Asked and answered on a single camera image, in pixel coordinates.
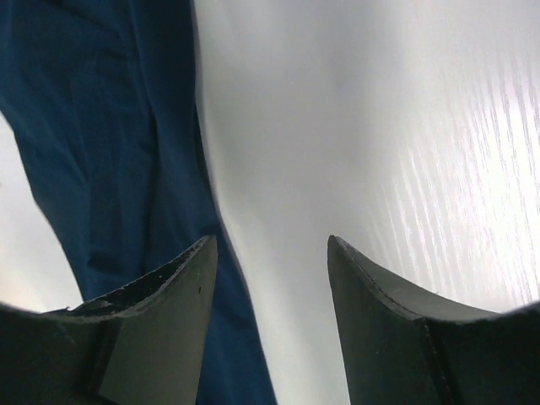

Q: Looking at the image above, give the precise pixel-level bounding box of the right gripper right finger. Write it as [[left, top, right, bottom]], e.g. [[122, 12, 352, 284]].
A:
[[327, 236, 539, 404]]

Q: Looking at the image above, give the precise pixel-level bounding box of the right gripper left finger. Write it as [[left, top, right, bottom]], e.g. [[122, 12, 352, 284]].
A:
[[1, 237, 217, 404]]

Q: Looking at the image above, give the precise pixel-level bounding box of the navy blue t-shirt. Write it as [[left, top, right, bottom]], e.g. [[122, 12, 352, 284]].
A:
[[1, 1, 275, 404]]

